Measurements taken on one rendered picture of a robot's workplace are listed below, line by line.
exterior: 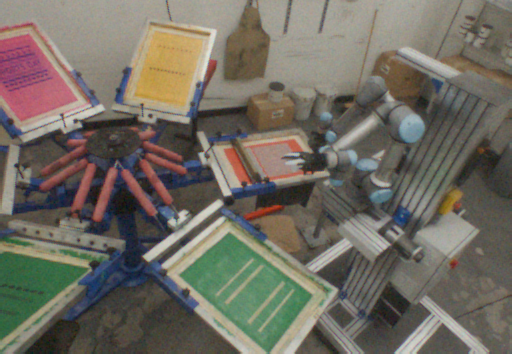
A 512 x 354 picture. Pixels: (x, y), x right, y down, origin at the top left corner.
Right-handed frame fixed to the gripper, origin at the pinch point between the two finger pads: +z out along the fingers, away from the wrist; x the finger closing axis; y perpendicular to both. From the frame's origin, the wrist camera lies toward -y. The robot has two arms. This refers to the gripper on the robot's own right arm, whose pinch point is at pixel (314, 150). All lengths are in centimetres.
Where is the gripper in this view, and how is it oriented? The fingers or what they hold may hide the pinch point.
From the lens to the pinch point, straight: 294.0
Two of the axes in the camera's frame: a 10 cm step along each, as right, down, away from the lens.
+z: -1.3, 7.6, 6.4
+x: 9.2, -1.5, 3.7
